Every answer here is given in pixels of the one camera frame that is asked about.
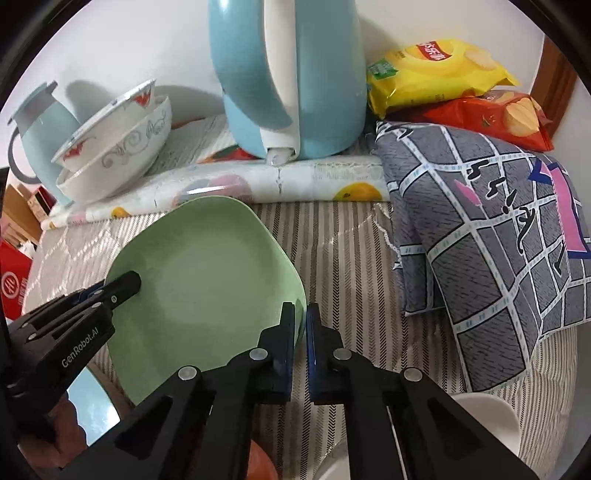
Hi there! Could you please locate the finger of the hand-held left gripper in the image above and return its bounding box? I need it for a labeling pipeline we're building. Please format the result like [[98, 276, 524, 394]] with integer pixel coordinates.
[[69, 271, 142, 315], [76, 283, 106, 304]]

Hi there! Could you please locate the red paper bag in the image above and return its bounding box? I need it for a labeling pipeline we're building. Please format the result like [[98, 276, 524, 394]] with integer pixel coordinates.
[[0, 240, 34, 321]]

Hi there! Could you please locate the wooden door frame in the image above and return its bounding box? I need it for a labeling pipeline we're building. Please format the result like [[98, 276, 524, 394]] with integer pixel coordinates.
[[529, 37, 578, 139]]

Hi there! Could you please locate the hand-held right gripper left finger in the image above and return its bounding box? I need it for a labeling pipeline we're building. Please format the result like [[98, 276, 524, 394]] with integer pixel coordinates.
[[60, 302, 296, 480]]

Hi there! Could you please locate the cardboard box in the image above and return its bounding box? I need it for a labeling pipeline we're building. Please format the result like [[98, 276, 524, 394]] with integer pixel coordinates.
[[0, 182, 44, 245]]

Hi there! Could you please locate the person's left hand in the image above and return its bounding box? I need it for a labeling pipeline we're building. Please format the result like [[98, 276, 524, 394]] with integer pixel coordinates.
[[25, 397, 90, 469]]

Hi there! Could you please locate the light blue thermos jug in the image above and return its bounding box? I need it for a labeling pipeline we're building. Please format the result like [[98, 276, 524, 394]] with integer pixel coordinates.
[[7, 80, 83, 208]]

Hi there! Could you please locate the green plate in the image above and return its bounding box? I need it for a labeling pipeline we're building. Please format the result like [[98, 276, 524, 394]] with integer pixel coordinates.
[[104, 195, 306, 407]]

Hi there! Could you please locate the white bowl red pattern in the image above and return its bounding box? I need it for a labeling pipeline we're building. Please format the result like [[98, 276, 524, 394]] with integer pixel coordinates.
[[51, 78, 158, 174]]

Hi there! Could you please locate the red chip bag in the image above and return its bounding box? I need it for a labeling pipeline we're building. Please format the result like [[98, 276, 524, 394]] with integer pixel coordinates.
[[392, 90, 555, 153]]

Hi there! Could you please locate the white bowl grey scroll pattern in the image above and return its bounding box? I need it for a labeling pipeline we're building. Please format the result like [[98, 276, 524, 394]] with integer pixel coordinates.
[[55, 95, 172, 204]]

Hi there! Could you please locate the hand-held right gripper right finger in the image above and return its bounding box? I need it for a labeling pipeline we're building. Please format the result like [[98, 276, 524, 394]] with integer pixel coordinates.
[[305, 302, 541, 480]]

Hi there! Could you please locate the yellow chip bag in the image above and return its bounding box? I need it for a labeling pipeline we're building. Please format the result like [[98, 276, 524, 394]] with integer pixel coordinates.
[[367, 38, 520, 120]]

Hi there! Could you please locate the striped quilt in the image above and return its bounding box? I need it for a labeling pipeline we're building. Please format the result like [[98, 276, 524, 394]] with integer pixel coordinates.
[[21, 198, 583, 480]]

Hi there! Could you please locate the fruit print cloth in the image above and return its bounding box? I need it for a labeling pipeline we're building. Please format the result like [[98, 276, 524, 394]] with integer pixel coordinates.
[[41, 115, 391, 232]]

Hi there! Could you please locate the grey grid patterned cloth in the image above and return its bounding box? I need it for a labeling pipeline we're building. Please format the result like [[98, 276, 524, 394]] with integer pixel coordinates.
[[374, 121, 591, 393]]

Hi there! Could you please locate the patterned gift box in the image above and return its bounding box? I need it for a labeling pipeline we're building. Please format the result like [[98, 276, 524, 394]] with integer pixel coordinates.
[[28, 187, 51, 217]]

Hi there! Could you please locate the brown bowl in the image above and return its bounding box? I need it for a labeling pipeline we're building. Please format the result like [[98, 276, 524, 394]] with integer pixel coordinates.
[[248, 439, 279, 480]]

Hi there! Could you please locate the light blue electric kettle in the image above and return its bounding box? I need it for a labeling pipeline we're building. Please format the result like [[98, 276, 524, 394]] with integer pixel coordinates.
[[208, 0, 370, 167]]

